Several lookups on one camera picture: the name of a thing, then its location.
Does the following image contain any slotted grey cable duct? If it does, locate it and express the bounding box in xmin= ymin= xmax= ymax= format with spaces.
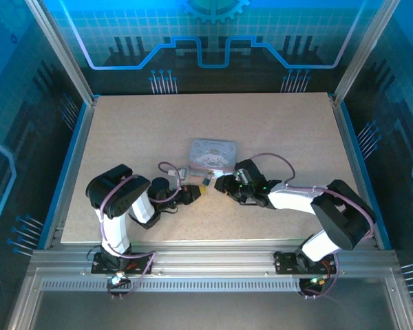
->
xmin=40 ymin=279 xmax=331 ymax=293

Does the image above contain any aluminium side rail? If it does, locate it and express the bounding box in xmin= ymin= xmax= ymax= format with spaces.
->
xmin=331 ymin=98 xmax=395 ymax=250
xmin=43 ymin=98 xmax=99 ymax=250

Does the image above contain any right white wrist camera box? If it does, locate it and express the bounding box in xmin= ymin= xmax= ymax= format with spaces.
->
xmin=234 ymin=167 xmax=253 ymax=185

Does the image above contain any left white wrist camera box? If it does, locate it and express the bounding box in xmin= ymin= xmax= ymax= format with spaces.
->
xmin=165 ymin=166 xmax=190 ymax=182

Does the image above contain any aluminium rail under arm bases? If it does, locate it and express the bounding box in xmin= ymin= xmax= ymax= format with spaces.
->
xmin=30 ymin=240 xmax=400 ymax=276

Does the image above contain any right base connector with lights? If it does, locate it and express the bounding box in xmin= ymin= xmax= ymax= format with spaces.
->
xmin=301 ymin=274 xmax=331 ymax=292

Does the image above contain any cartoon print tin box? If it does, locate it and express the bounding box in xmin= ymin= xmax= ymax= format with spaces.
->
xmin=187 ymin=137 xmax=238 ymax=178

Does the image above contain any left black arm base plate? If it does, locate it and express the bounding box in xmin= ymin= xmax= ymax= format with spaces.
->
xmin=90 ymin=252 xmax=156 ymax=276

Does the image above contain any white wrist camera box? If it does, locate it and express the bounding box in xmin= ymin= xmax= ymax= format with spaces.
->
xmin=165 ymin=166 xmax=190 ymax=182
xmin=234 ymin=167 xmax=253 ymax=185

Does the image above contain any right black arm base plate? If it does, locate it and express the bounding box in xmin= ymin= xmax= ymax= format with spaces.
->
xmin=273 ymin=250 xmax=338 ymax=276

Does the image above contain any base connector with lights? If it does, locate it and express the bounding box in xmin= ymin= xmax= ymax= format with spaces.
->
xmin=107 ymin=272 xmax=131 ymax=290
xmin=301 ymin=274 xmax=331 ymax=292

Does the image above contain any aluminium frame post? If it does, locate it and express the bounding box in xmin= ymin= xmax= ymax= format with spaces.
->
xmin=331 ymin=0 xmax=402 ymax=106
xmin=24 ymin=0 xmax=99 ymax=106

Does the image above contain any left base connector with lights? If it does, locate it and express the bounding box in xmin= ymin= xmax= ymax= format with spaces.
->
xmin=107 ymin=272 xmax=131 ymax=290

